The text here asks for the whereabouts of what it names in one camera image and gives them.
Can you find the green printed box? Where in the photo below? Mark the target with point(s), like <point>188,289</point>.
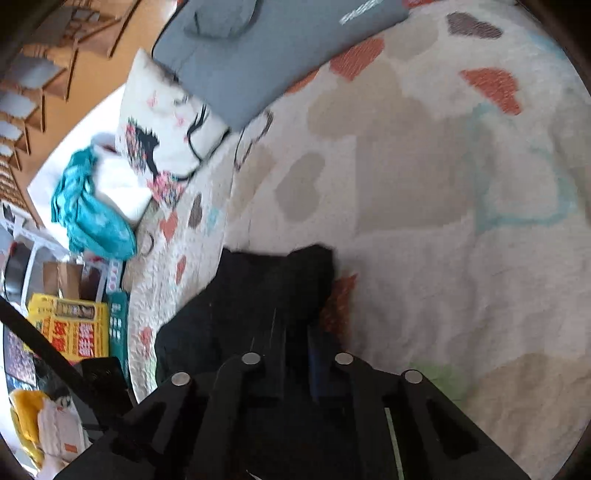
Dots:
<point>117,332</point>

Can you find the yellow cloth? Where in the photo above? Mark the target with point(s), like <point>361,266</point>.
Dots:
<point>25,408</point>

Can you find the white folded cloth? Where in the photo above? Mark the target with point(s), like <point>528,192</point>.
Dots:
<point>120,184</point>

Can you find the grey laptop bag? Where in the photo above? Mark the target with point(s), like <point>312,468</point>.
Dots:
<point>277,55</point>

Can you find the black pants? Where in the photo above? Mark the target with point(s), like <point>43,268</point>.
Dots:
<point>240,300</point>

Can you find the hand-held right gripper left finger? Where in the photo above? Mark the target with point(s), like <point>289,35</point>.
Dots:
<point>272,369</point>

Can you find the brown cardboard piece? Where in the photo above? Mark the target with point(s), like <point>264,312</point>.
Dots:
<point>62,279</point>

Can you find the teal cloth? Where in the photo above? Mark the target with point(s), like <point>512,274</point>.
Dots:
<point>87,212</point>

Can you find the wooden staircase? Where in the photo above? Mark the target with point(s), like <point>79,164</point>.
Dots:
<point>97,39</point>

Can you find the yellow printed box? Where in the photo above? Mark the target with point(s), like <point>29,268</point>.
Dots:
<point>69,332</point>

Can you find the dark printed packet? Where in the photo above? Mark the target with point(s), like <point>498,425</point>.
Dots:
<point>18,360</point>

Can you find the black pot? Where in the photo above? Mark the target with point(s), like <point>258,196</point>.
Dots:
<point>16,274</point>

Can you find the white plastic bag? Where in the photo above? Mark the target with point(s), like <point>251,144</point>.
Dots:
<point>60,429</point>

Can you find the white printed pillow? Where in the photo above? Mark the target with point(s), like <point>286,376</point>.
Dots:
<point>157,110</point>

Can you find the white bed sheet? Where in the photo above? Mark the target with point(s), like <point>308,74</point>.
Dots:
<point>69,152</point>

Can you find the heart printed blanket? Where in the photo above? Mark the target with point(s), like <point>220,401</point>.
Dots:
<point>438,230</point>

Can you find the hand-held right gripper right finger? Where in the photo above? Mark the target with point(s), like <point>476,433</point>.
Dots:
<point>323,369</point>

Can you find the red and white box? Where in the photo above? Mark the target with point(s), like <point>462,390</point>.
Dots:
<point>113,277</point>

